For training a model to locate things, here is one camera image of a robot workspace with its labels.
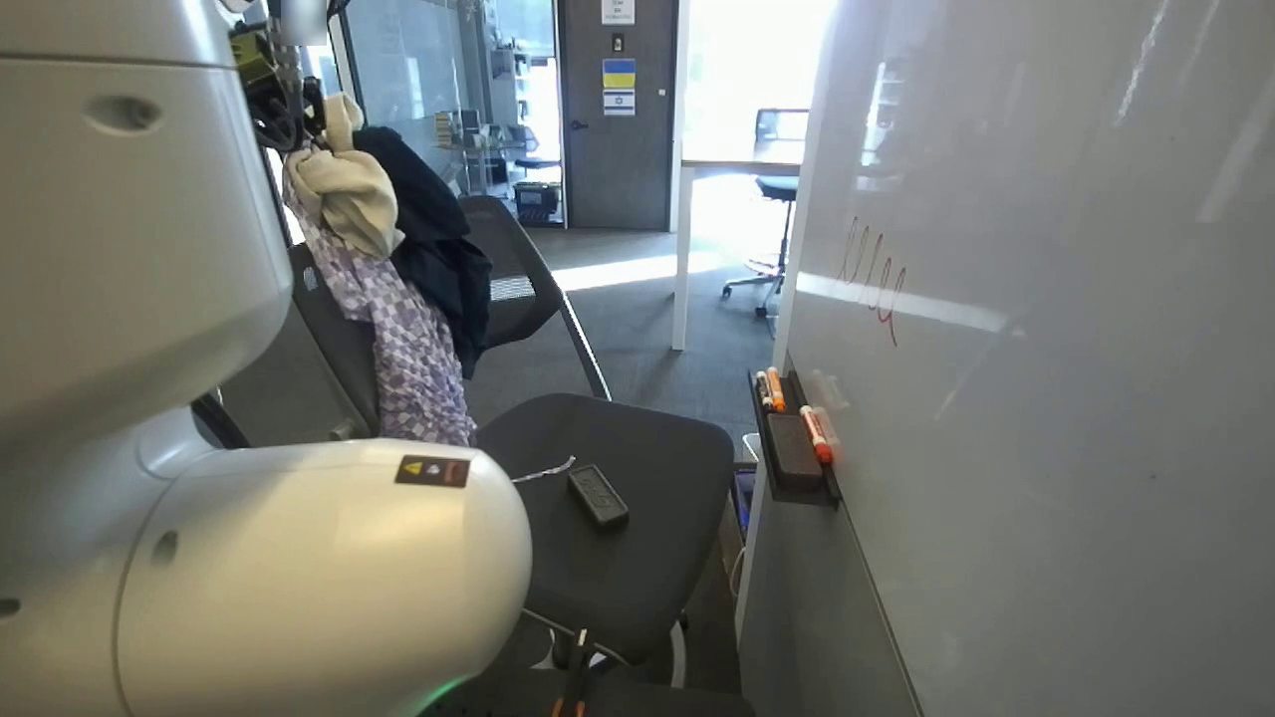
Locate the black whiteboard duster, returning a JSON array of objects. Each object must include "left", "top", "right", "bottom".
[{"left": 565, "top": 462, "right": 630, "bottom": 525}]

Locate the floral patterned cloth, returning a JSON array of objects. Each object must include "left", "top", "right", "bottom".
[{"left": 301, "top": 222, "right": 479, "bottom": 445}]

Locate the dark navy jacket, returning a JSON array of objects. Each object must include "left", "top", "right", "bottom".
[{"left": 355, "top": 128, "right": 491, "bottom": 376}]

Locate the beige cloth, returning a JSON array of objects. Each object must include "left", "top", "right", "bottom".
[{"left": 281, "top": 97, "right": 402, "bottom": 258}]

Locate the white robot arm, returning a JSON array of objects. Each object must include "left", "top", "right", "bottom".
[{"left": 0, "top": 0, "right": 531, "bottom": 717}]

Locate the black mesh office chair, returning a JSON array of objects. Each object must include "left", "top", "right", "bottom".
[{"left": 193, "top": 194, "right": 734, "bottom": 664}]

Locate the black mesh chair left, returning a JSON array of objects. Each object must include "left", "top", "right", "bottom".
[{"left": 722, "top": 108, "right": 808, "bottom": 319}]

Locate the large whiteboard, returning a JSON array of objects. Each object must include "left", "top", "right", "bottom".
[{"left": 739, "top": 0, "right": 1275, "bottom": 717}]

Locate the orange marker upper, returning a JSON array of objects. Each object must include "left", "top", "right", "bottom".
[{"left": 758, "top": 368, "right": 788, "bottom": 415}]

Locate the orange marker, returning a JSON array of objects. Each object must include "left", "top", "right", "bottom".
[
  {"left": 800, "top": 405, "right": 835, "bottom": 466},
  {"left": 758, "top": 368, "right": 788, "bottom": 415}
]

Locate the black marker tray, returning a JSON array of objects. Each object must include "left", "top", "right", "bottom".
[{"left": 753, "top": 371, "right": 842, "bottom": 506}]

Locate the white table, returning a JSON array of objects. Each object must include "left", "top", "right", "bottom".
[{"left": 670, "top": 156, "right": 782, "bottom": 350}]

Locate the orange marker lower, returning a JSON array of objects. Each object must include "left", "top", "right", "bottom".
[{"left": 800, "top": 405, "right": 835, "bottom": 466}]

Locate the blue yellow door poster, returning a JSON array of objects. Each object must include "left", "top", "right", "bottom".
[{"left": 600, "top": 56, "right": 637, "bottom": 120}]

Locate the dark grey door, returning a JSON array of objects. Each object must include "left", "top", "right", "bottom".
[{"left": 556, "top": 0, "right": 678, "bottom": 233}]

